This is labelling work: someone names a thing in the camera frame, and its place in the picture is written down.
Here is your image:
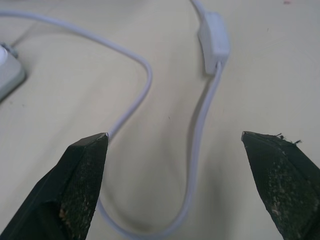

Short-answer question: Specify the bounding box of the white inline cable switch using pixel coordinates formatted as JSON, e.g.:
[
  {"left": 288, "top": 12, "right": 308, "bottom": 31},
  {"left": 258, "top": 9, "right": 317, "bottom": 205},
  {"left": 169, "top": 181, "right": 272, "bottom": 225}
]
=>
[{"left": 197, "top": 11, "right": 231, "bottom": 75}]

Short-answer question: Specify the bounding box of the white power cable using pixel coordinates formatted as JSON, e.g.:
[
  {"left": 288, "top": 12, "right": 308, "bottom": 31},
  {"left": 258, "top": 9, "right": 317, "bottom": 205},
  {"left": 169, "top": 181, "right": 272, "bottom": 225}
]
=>
[{"left": 0, "top": 0, "right": 224, "bottom": 233}]

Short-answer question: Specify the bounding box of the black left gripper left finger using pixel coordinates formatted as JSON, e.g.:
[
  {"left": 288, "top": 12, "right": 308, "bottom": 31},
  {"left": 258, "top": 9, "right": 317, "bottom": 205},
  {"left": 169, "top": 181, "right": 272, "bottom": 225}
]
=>
[{"left": 0, "top": 132, "right": 111, "bottom": 240}]

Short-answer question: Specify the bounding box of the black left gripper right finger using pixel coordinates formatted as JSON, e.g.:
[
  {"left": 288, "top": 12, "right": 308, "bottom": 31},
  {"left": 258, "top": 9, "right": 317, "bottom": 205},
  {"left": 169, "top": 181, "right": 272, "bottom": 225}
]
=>
[{"left": 240, "top": 130, "right": 320, "bottom": 240}]

